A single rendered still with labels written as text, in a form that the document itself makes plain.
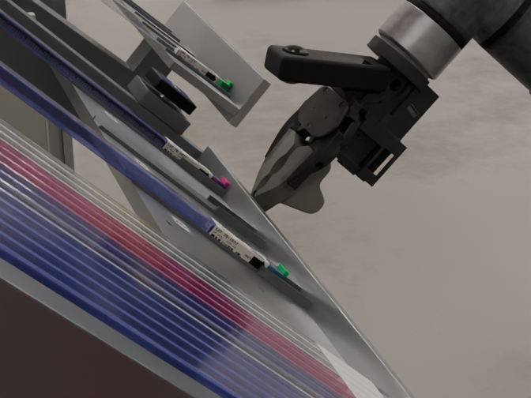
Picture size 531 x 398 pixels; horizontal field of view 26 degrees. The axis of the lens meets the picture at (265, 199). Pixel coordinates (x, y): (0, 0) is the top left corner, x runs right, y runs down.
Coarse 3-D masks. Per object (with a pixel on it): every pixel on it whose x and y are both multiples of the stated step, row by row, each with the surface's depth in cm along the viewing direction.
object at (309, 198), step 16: (288, 160) 112; (272, 176) 113; (288, 176) 110; (320, 176) 112; (256, 192) 113; (272, 192) 111; (288, 192) 111; (304, 192) 113; (320, 192) 113; (304, 208) 114; (320, 208) 114
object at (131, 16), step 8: (104, 0) 126; (112, 0) 127; (112, 8) 127; (120, 8) 127; (128, 8) 129; (128, 16) 128; (136, 16) 128; (136, 24) 129; (144, 24) 129; (144, 32) 130; (152, 32) 130; (160, 32) 131; (160, 40) 131; (168, 40) 131; (176, 48) 132; (224, 88) 136
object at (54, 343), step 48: (0, 288) 41; (48, 288) 43; (0, 336) 42; (48, 336) 42; (96, 336) 43; (0, 384) 42; (48, 384) 43; (96, 384) 44; (144, 384) 45; (192, 384) 47
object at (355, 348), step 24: (216, 168) 115; (240, 192) 109; (240, 216) 106; (264, 216) 104; (288, 264) 97; (312, 288) 93; (312, 312) 91; (336, 312) 89; (336, 336) 88; (360, 336) 86; (360, 360) 84; (384, 360) 84; (384, 384) 81
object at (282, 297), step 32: (96, 128) 92; (128, 128) 103; (160, 160) 101; (128, 192) 82; (192, 192) 99; (224, 192) 110; (160, 224) 77; (192, 224) 85; (224, 224) 98; (224, 256) 85; (256, 288) 84; (288, 288) 91; (288, 320) 83
